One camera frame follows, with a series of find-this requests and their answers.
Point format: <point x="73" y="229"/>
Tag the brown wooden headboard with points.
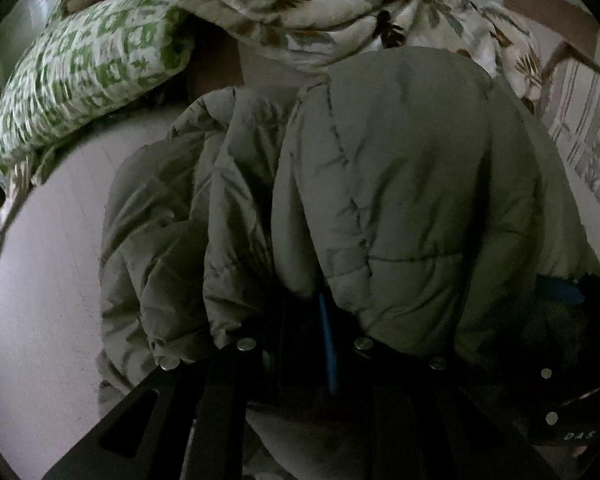
<point x="557" y="22"/>

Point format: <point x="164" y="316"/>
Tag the striped floral sofa cushion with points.
<point x="570" y="110"/>

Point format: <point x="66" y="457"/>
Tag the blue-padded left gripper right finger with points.
<point x="378" y="400"/>

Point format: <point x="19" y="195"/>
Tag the leaf-print beige blanket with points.
<point x="310" y="35"/>

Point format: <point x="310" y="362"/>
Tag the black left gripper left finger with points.
<point x="232" y="384"/>

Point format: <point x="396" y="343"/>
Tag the light grey mattress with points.
<point x="49" y="297"/>

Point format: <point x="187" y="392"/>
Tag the green white patterned pillow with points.
<point x="86" y="66"/>

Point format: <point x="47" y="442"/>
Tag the olive green quilted jacket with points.
<point x="414" y="190"/>

